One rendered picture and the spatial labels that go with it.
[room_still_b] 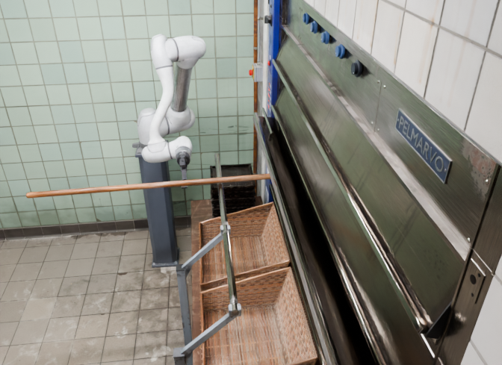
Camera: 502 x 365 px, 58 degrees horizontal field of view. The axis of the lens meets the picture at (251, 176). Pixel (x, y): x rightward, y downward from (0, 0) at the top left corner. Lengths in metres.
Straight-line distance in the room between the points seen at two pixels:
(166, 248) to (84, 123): 1.13
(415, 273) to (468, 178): 0.27
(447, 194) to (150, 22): 2.70
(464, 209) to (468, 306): 0.17
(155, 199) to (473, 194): 2.67
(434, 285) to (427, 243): 0.09
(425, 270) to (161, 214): 2.57
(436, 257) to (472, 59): 0.40
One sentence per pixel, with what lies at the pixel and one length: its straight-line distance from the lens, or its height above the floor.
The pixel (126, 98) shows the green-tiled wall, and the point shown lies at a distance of 3.52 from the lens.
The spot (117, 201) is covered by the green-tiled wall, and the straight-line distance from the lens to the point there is 3.96.
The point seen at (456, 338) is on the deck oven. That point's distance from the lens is 0.96.
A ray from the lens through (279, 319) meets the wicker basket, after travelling 2.44.
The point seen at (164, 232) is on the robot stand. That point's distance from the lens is 3.47.
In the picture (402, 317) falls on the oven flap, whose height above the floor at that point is 1.57.
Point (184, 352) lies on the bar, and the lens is 1.88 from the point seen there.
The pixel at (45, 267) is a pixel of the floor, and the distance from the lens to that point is 3.95.
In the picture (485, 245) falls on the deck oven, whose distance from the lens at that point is 0.83.
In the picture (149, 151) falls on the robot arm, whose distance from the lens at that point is 2.69.
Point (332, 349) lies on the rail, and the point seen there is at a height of 1.43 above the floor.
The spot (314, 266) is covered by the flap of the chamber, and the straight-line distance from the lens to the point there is 1.54.
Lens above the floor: 2.44
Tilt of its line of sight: 31 degrees down
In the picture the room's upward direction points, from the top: straight up
